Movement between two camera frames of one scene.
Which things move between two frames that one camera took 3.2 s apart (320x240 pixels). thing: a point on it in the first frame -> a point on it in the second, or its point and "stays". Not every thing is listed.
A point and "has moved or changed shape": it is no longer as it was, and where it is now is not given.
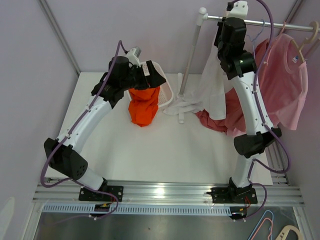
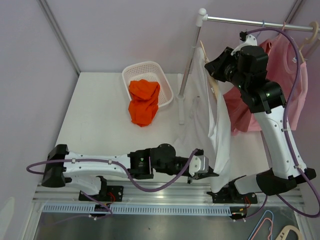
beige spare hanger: [285, 230] stays
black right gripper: [220, 25] -> [215, 67]
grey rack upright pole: [202, 12] stays
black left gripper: [153, 80] -> [208, 175]
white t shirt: [208, 97] has moved or changed shape
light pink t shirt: [284, 76] stays
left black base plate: [86, 194] stays
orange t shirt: [143, 105] stays
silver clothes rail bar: [264, 23] stays
